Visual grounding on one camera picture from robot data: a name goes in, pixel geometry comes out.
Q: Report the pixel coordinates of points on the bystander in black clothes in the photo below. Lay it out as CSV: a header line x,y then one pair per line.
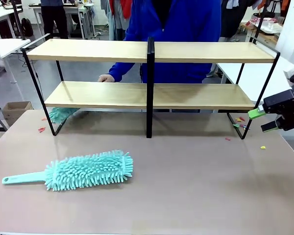
x,y
54,17

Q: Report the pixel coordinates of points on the person's right hand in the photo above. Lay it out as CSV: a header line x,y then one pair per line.
x,y
106,78

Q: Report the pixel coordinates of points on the pink paper scrap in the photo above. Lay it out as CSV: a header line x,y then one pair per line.
x,y
244,126

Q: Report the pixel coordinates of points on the green paper scrap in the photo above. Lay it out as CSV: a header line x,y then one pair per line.
x,y
236,125

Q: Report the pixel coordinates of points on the red hanging garment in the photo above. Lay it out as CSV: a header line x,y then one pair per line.
x,y
120,7

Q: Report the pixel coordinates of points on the person's right forearm blue sleeve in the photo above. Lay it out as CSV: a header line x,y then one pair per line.
x,y
121,71

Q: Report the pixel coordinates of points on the person in blue jacket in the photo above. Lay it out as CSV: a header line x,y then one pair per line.
x,y
186,22

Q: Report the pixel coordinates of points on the teal chenille duster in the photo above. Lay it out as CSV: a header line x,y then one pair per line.
x,y
88,171
61,114

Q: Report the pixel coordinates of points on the dark hanging jacket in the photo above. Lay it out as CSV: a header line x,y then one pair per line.
x,y
232,17

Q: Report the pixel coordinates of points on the white background desk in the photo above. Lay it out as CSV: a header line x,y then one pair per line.
x,y
73,9

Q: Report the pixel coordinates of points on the black stand pole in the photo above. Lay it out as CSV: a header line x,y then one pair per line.
x,y
261,20
19,22

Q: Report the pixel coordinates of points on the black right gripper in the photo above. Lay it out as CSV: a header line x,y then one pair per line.
x,y
289,107

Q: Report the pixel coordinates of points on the wooden background table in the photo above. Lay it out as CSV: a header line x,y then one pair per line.
x,y
262,34

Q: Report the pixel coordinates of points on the cardboard box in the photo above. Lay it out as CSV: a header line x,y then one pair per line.
x,y
14,113

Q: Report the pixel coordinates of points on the light blue hanging cloth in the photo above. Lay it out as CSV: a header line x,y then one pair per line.
x,y
112,24

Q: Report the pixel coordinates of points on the white side table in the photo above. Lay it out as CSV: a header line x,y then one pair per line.
x,y
7,46

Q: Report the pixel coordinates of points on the large white table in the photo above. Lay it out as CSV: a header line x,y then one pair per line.
x,y
267,83

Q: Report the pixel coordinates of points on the black backpack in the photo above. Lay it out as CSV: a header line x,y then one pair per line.
x,y
27,27

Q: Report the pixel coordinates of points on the black frame wooden shelf unit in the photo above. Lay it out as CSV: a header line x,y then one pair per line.
x,y
88,52

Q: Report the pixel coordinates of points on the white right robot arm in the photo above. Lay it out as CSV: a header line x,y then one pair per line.
x,y
292,72

